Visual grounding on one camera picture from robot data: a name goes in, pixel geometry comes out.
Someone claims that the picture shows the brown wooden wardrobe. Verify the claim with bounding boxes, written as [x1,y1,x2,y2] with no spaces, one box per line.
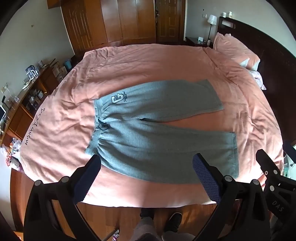
[47,0,158,58]

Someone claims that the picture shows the white crumpled cloth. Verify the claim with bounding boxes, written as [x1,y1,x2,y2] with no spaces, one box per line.
[249,70,266,90]

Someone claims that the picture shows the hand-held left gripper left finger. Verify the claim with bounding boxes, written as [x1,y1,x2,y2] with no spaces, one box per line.
[23,155,102,241]

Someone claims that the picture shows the wooden sideboard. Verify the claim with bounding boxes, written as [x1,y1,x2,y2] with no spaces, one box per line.
[0,59,77,146]

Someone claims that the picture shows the person's left leg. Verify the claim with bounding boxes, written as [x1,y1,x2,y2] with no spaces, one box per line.
[129,207,162,241]

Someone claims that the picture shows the pink pillow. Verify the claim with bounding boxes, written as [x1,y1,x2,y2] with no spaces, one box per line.
[213,32,260,70]

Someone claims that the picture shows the pink bed cover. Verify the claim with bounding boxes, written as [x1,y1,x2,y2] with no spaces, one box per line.
[20,44,284,208]

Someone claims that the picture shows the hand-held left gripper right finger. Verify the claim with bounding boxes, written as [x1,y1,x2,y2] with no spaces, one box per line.
[192,153,271,241]

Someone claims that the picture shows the grey pants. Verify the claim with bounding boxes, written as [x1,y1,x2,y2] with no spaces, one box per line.
[84,79,239,183]

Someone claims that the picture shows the brown wooden door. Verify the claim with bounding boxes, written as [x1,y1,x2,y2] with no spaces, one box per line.
[155,0,186,43]

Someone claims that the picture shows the white table lamp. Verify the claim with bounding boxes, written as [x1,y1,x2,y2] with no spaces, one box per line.
[206,14,217,44]

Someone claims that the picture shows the dark wooden nightstand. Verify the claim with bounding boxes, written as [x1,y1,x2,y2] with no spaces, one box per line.
[185,37,214,48]

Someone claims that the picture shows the clear water pitcher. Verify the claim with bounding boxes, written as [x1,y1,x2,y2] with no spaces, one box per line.
[25,65,38,80]

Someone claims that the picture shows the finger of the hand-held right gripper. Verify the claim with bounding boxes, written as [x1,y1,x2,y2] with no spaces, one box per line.
[282,141,296,161]
[256,149,282,177]

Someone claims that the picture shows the dark wooden headboard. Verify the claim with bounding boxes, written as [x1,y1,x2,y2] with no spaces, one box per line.
[217,16,296,149]

